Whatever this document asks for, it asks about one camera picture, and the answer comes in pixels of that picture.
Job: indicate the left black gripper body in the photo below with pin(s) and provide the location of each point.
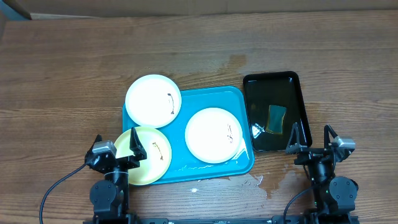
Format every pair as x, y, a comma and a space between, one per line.
128, 162

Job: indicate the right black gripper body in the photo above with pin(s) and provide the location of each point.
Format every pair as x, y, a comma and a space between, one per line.
309, 155

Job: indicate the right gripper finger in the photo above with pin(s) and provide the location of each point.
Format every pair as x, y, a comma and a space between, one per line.
293, 145
329, 132

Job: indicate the green yellow sponge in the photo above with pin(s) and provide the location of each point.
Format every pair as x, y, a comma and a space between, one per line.
275, 119

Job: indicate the white plate with stain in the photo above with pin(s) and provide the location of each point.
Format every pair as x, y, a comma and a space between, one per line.
213, 135

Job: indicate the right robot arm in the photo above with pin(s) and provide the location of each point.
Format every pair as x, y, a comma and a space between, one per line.
334, 196

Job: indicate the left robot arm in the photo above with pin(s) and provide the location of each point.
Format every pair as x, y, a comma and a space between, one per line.
110, 196

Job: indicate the black rectangular tray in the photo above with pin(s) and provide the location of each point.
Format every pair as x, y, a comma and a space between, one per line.
276, 88

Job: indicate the yellow plate with stain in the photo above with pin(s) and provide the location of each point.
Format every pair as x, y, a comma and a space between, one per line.
159, 156

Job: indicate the cardboard backdrop panel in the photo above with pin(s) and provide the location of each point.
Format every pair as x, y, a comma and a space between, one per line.
129, 8

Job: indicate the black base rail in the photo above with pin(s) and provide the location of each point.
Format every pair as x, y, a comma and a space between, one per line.
217, 221

